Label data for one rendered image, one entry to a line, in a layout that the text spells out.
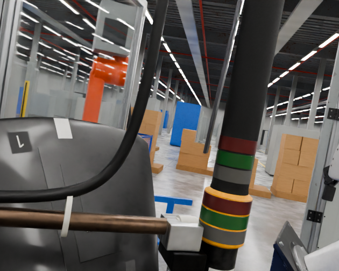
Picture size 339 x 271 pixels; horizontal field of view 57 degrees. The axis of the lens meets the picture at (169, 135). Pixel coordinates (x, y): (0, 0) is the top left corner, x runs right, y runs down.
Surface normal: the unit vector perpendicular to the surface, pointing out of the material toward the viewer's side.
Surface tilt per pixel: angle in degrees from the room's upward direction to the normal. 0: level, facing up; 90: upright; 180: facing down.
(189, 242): 90
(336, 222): 90
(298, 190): 90
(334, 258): 64
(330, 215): 90
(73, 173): 43
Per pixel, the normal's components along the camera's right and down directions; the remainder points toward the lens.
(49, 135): 0.44, -0.63
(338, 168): -0.96, -0.18
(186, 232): 0.30, 0.11
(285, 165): -0.12, 0.04
